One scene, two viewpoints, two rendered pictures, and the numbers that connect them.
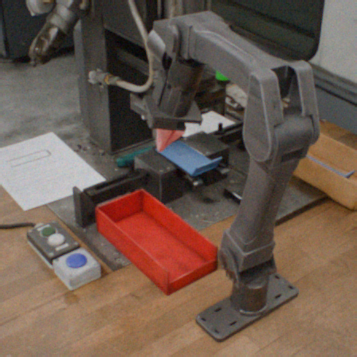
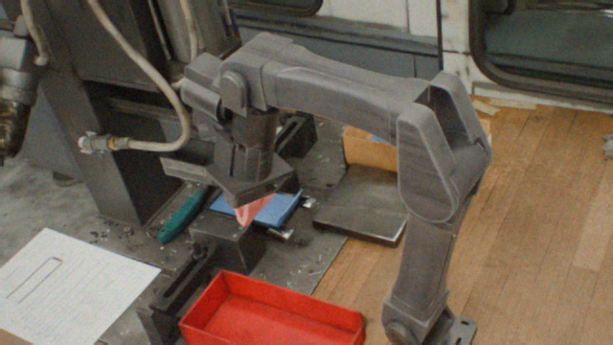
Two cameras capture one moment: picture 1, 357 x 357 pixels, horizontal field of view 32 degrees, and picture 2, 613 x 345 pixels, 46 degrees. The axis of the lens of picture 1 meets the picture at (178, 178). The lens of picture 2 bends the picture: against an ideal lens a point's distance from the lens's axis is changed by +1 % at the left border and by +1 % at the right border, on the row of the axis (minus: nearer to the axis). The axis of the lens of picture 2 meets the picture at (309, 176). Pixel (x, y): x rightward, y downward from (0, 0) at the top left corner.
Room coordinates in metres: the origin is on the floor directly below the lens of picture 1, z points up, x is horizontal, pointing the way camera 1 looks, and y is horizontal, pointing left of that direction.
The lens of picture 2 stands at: (0.29, 0.15, 1.76)
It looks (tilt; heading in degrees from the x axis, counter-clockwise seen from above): 38 degrees down; 344
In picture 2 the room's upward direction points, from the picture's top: 12 degrees counter-clockwise
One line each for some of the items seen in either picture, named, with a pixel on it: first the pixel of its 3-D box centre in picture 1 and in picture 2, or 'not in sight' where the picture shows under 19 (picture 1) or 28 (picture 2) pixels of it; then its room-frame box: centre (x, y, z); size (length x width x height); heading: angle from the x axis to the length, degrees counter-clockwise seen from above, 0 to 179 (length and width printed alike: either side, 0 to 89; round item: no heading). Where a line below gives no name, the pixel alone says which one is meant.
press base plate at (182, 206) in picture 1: (170, 170); (227, 218); (1.32, 0.02, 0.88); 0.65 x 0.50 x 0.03; 128
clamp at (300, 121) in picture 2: (231, 136); (283, 148); (1.37, -0.13, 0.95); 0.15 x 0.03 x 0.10; 128
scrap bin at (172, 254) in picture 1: (154, 237); (272, 330); (0.98, 0.05, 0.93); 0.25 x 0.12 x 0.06; 38
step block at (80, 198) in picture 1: (90, 202); (164, 316); (1.09, 0.19, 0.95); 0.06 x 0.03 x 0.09; 128
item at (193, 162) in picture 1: (187, 154); (255, 198); (1.20, -0.02, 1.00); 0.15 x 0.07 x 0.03; 38
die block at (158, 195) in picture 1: (182, 168); (249, 216); (1.24, -0.01, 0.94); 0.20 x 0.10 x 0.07; 128
